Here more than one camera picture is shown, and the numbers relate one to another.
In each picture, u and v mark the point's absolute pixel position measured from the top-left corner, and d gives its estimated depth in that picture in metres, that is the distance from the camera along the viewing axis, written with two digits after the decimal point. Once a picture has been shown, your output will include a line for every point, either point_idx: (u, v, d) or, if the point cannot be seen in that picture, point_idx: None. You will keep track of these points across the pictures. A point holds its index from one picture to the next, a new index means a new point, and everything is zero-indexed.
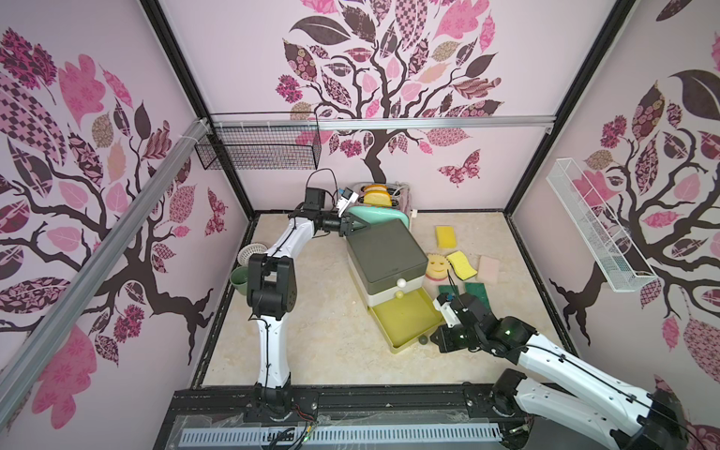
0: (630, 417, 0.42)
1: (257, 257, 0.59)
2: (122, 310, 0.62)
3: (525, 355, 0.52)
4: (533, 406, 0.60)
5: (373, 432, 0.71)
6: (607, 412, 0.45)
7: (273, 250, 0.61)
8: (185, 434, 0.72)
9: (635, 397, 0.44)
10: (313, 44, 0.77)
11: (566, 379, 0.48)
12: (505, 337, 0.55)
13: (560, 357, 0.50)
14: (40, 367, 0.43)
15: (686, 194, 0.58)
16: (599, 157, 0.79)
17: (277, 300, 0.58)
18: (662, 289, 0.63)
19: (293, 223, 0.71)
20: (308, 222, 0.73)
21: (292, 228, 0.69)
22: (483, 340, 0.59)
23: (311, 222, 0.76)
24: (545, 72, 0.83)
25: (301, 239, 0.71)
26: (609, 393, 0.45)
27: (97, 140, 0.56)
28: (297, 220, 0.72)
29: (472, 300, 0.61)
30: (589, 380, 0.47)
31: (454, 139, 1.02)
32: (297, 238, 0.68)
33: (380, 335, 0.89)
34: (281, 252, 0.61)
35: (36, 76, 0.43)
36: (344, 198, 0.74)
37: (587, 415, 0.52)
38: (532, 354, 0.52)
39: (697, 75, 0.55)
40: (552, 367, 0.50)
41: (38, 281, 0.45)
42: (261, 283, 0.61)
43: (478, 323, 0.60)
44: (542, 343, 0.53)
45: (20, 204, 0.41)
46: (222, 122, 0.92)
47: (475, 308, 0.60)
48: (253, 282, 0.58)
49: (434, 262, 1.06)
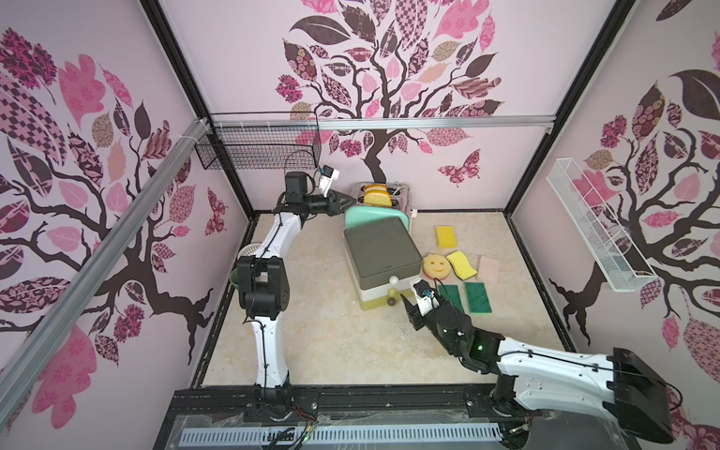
0: (602, 387, 0.44)
1: (245, 260, 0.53)
2: (122, 310, 0.62)
3: (502, 363, 0.55)
4: (527, 398, 0.61)
5: (373, 432, 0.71)
6: (582, 386, 0.47)
7: (262, 251, 0.60)
8: (184, 434, 0.71)
9: (598, 365, 0.46)
10: (313, 44, 0.77)
11: (542, 371, 0.51)
12: (484, 353, 0.57)
13: (529, 353, 0.53)
14: (39, 367, 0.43)
15: (686, 194, 0.58)
16: (599, 157, 0.79)
17: (270, 300, 0.58)
18: (662, 289, 0.63)
19: (279, 220, 0.68)
20: (294, 217, 0.71)
21: (277, 225, 0.67)
22: (468, 360, 0.58)
23: (297, 217, 0.74)
24: (545, 72, 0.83)
25: (288, 235, 0.69)
26: (579, 371, 0.47)
27: (97, 140, 0.56)
28: (282, 215, 0.70)
29: (464, 319, 0.57)
30: (554, 365, 0.50)
31: (454, 139, 1.02)
32: (285, 235, 0.67)
33: (380, 335, 0.89)
34: (269, 252, 0.59)
35: (36, 76, 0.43)
36: (328, 177, 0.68)
37: (578, 397, 0.53)
38: (505, 359, 0.54)
39: (697, 75, 0.55)
40: (524, 365, 0.52)
41: (38, 281, 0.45)
42: (251, 285, 0.60)
43: (464, 340, 0.58)
44: (512, 346, 0.56)
45: (20, 204, 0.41)
46: (222, 122, 0.92)
47: (467, 326, 0.55)
48: (244, 285, 0.57)
49: (434, 262, 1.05)
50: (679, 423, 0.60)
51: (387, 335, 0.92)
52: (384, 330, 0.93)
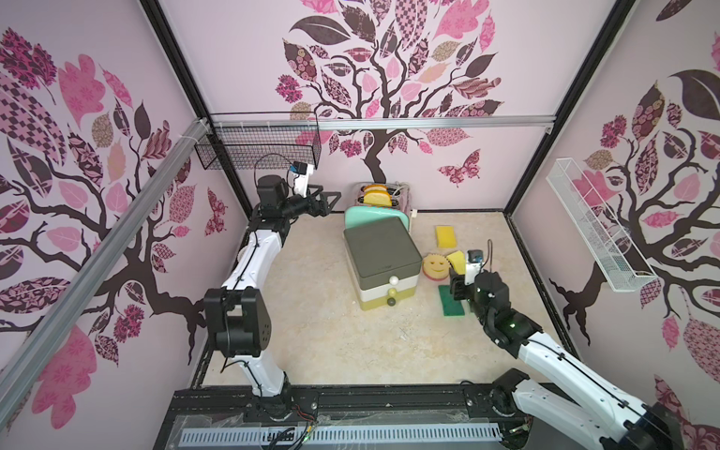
0: (617, 420, 0.42)
1: (215, 293, 0.48)
2: (122, 310, 0.62)
3: (527, 347, 0.54)
4: (523, 399, 0.62)
5: (373, 432, 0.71)
6: (596, 412, 0.45)
7: (234, 280, 0.50)
8: (185, 434, 0.72)
9: (627, 403, 0.43)
10: (313, 44, 0.77)
11: (562, 379, 0.49)
12: (512, 331, 0.56)
13: (559, 354, 0.51)
14: (39, 367, 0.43)
15: (686, 194, 0.58)
16: (599, 157, 0.79)
17: (249, 337, 0.48)
18: (662, 289, 0.63)
19: (254, 240, 0.59)
20: (273, 235, 0.62)
21: (253, 246, 0.58)
22: (490, 327, 0.60)
23: (277, 232, 0.65)
24: (545, 72, 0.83)
25: (266, 257, 0.59)
26: (602, 396, 0.45)
27: (97, 140, 0.56)
28: (259, 233, 0.61)
29: (503, 290, 0.57)
30: (579, 379, 0.47)
31: (454, 139, 1.02)
32: (262, 257, 0.58)
33: (380, 335, 0.89)
34: (245, 281, 0.50)
35: (36, 76, 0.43)
36: (301, 175, 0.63)
37: (579, 422, 0.51)
38: (532, 348, 0.53)
39: (697, 75, 0.55)
40: (547, 362, 0.51)
41: (38, 280, 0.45)
42: (224, 322, 0.50)
43: (493, 307, 0.60)
44: (547, 342, 0.53)
45: (20, 204, 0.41)
46: (222, 122, 0.92)
47: (502, 294, 0.57)
48: (216, 322, 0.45)
49: (434, 262, 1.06)
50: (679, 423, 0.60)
51: (387, 335, 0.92)
52: (384, 329, 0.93)
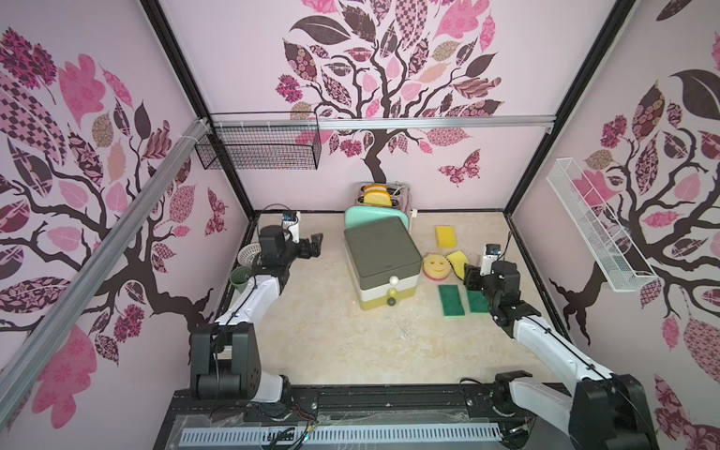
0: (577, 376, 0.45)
1: (204, 330, 0.45)
2: (122, 310, 0.62)
3: (519, 322, 0.59)
4: (517, 390, 0.62)
5: (373, 432, 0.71)
6: (567, 375, 0.47)
7: (229, 317, 0.49)
8: (185, 434, 0.72)
9: (594, 367, 0.46)
10: (313, 44, 0.77)
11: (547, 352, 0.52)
12: (512, 310, 0.62)
13: (546, 330, 0.55)
14: (39, 367, 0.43)
15: (686, 194, 0.58)
16: (599, 157, 0.79)
17: (233, 383, 0.43)
18: (662, 289, 0.63)
19: (253, 283, 0.60)
20: (272, 279, 0.62)
21: (252, 287, 0.58)
22: (495, 305, 0.66)
23: (276, 277, 0.63)
24: (545, 72, 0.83)
25: (262, 299, 0.57)
26: (573, 361, 0.48)
27: (97, 140, 0.56)
28: (258, 278, 0.62)
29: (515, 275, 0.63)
30: (559, 347, 0.51)
31: (454, 139, 1.02)
32: (259, 298, 0.56)
33: (380, 335, 0.89)
34: (237, 318, 0.48)
35: (36, 76, 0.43)
36: (293, 222, 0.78)
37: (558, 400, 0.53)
38: (525, 323, 0.58)
39: (697, 75, 0.55)
40: (535, 335, 0.55)
41: (38, 280, 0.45)
42: (209, 366, 0.46)
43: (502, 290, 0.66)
44: (540, 321, 0.58)
45: (20, 204, 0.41)
46: (222, 122, 0.92)
47: (512, 279, 0.64)
48: (202, 365, 0.43)
49: (434, 262, 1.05)
50: (679, 423, 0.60)
51: (387, 335, 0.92)
52: (384, 329, 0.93)
